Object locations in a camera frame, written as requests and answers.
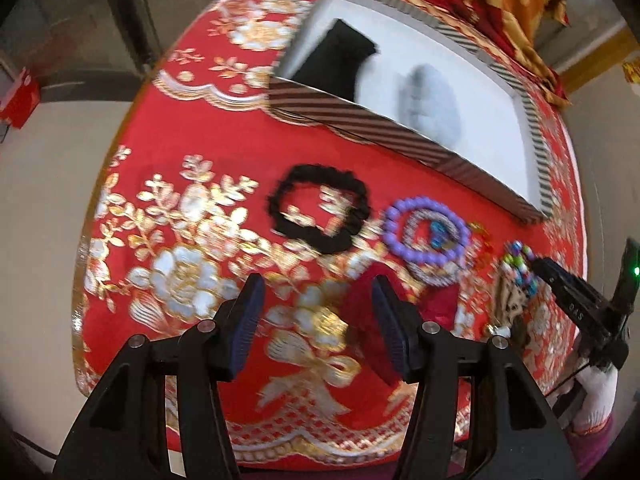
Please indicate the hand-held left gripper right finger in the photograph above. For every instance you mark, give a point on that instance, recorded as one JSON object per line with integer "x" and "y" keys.
{"x": 387, "y": 320}

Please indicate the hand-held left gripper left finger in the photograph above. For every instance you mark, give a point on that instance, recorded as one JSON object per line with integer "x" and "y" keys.
{"x": 247, "y": 310}

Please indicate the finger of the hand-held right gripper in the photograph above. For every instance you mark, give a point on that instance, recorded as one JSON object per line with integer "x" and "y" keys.
{"x": 570, "y": 295}

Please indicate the red satin bow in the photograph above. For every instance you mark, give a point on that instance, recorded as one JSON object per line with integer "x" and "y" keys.
{"x": 440, "y": 307}

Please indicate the leopard print bow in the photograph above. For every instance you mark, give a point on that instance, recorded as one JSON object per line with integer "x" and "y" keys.
{"x": 510, "y": 305}

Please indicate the black scrunchie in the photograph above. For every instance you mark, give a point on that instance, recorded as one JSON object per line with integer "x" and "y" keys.
{"x": 280, "y": 210}

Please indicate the striped cardboard tray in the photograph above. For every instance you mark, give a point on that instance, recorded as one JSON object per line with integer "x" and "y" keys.
{"x": 350, "y": 115}

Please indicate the person's right forearm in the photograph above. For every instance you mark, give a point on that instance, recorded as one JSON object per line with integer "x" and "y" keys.
{"x": 607, "y": 452}

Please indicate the person's right hand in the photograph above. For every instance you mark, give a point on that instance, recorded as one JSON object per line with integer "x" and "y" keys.
{"x": 597, "y": 395}

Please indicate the red embroidered tablecloth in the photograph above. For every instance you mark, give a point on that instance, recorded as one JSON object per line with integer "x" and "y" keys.
{"x": 200, "y": 125}

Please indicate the grey pouch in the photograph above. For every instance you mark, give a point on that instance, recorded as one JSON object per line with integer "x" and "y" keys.
{"x": 430, "y": 105}

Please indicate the black pouch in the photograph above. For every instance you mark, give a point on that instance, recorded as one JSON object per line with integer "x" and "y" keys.
{"x": 335, "y": 60}

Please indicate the red box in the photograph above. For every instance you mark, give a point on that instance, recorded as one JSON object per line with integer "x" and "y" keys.
{"x": 20, "y": 105}

